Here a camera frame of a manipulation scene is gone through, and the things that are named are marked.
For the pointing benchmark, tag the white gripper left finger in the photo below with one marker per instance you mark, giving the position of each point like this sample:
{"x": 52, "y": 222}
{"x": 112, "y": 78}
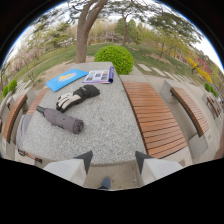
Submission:
{"x": 70, "y": 168}

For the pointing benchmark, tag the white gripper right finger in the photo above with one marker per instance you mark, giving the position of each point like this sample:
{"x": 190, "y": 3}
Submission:
{"x": 156, "y": 168}

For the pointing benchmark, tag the black and white glove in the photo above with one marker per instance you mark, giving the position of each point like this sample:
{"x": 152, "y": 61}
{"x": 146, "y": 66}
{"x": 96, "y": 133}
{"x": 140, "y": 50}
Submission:
{"x": 75, "y": 96}

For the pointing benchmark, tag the person's shoe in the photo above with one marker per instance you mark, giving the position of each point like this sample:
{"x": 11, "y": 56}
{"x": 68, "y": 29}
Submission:
{"x": 105, "y": 183}

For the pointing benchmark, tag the grey folded umbrella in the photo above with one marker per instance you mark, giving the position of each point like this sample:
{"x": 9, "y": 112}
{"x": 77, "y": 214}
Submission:
{"x": 61, "y": 120}

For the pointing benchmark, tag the wide wooden slat bench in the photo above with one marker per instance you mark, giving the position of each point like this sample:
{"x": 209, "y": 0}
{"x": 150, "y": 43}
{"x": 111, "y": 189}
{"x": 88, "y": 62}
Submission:
{"x": 153, "y": 116}

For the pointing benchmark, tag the curved wooden slat bench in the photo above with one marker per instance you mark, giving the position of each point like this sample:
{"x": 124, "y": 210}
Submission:
{"x": 13, "y": 116}
{"x": 190, "y": 108}

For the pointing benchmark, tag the blue booklet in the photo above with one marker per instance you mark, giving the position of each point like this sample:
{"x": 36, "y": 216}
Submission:
{"x": 65, "y": 79}

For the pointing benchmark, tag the open colourful magazine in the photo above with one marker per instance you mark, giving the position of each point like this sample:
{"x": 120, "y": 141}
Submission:
{"x": 99, "y": 75}

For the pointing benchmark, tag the small green shrub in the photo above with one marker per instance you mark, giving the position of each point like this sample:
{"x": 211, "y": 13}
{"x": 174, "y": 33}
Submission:
{"x": 9, "y": 87}

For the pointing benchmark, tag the round green bush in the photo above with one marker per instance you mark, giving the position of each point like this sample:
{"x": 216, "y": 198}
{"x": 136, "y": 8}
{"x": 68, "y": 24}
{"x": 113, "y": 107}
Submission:
{"x": 114, "y": 58}

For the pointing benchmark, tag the large tree trunk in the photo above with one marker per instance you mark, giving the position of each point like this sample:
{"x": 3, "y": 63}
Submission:
{"x": 84, "y": 30}

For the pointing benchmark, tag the thin tree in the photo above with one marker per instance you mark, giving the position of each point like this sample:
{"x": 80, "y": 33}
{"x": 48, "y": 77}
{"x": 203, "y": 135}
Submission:
{"x": 125, "y": 26}

